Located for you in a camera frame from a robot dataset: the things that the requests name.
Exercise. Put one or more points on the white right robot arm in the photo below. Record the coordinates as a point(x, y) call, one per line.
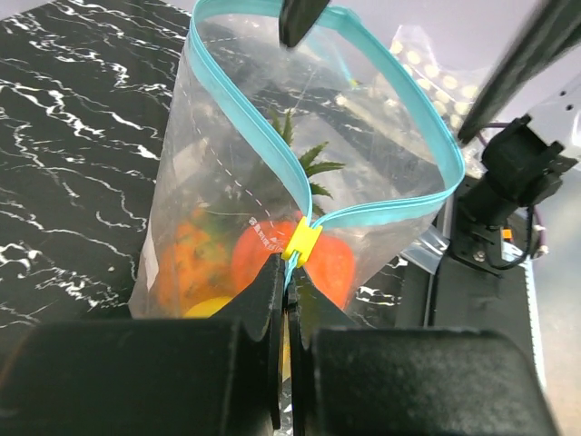
point(524, 165)

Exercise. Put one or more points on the yellow toy mango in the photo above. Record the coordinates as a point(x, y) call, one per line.
point(208, 307)

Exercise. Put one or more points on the bag of round silver items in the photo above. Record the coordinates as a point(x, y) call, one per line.
point(452, 91)

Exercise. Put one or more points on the teal zipper clear bag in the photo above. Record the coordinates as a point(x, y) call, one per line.
point(244, 108)

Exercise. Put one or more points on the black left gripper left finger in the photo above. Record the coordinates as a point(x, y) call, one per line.
point(215, 376)

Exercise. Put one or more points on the black marble pattern mat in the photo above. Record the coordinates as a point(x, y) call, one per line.
point(85, 93)

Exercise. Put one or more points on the toy pineapple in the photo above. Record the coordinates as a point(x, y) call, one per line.
point(220, 251)

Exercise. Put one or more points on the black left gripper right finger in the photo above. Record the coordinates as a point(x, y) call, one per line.
point(350, 380)

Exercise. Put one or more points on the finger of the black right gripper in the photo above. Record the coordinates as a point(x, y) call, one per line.
point(296, 19)
point(551, 30)

